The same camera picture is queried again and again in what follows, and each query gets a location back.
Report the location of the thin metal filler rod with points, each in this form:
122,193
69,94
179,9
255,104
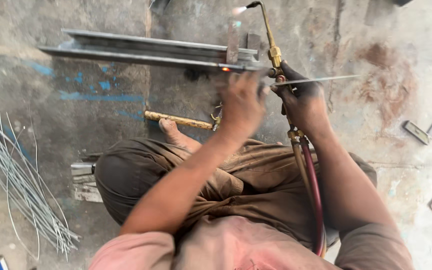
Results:
324,79

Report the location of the person's right fingers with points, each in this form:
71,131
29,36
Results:
298,84

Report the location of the person's brown trousers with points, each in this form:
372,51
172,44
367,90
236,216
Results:
246,187

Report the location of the person's left hand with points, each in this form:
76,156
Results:
240,107

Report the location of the person's bare foot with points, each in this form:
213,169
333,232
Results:
174,137

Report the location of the person's right hand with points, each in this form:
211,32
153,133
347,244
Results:
306,107

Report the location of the long steel angle frame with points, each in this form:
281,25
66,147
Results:
144,52

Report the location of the small upright steel plate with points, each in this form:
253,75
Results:
233,45

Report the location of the person's pink shirt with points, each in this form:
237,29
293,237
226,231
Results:
238,247

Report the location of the stacked metal block seat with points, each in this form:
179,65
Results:
84,182

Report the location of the person's left fingers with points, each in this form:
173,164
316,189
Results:
244,82

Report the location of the brass gas welding torch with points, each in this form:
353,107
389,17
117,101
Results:
275,56

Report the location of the short grey metal bar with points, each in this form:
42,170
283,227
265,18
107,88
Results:
416,132

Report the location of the small dark steel block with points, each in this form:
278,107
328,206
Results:
254,41

